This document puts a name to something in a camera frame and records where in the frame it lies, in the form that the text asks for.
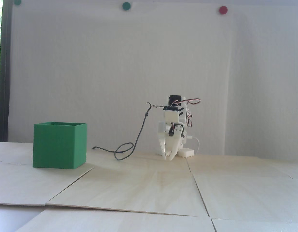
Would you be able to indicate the red round magnet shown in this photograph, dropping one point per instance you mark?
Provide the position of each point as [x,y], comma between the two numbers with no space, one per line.
[223,10]

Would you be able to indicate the wrist camera on white mount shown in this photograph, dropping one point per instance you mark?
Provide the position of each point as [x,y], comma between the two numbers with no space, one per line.
[171,116]

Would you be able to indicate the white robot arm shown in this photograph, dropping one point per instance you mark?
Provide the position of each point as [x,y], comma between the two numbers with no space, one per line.
[175,99]

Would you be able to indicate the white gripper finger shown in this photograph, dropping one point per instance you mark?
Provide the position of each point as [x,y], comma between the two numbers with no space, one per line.
[164,145]
[178,137]

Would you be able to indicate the light plywood board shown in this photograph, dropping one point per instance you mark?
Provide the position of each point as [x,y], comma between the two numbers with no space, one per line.
[247,193]
[259,227]
[103,163]
[115,222]
[16,152]
[129,191]
[30,186]

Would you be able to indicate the green round magnet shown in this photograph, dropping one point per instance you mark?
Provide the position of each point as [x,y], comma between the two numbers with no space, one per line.
[126,6]
[17,2]

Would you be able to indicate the white backdrop sheet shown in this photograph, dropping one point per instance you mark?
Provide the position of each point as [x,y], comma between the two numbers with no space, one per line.
[91,72]

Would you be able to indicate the green box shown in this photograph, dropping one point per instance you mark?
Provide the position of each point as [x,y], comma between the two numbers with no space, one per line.
[57,147]

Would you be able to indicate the dark window frame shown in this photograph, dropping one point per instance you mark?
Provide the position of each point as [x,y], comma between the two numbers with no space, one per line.
[5,72]

